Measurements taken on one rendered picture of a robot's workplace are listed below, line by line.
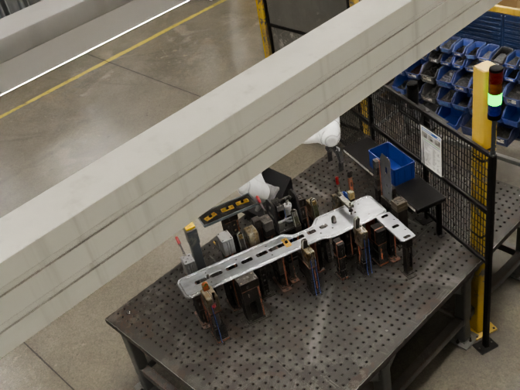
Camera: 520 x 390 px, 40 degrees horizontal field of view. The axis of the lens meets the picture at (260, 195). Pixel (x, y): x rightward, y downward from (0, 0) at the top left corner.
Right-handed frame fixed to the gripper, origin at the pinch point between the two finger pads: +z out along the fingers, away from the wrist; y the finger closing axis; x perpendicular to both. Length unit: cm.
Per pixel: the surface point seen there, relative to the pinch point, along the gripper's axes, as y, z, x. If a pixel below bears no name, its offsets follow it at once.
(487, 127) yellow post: 67, -35, 61
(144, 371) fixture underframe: -12, 109, -153
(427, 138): 21, -7, 54
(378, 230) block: 35.9, 32.6, 5.5
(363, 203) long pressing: 9.2, 30.6, 11.9
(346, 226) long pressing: 22.6, 30.7, -8.9
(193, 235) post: -16, 22, -95
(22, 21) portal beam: 173, -202, -157
